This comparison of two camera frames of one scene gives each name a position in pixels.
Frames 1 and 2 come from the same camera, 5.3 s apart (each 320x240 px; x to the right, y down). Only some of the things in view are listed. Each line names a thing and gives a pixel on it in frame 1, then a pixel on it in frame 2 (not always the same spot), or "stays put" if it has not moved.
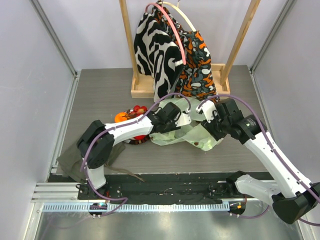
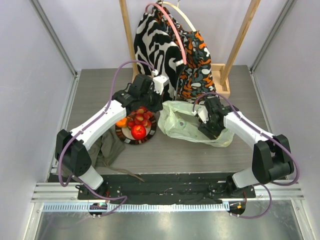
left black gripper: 173,127 to 158,105
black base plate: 158,188 stays put
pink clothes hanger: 172,26 stays put
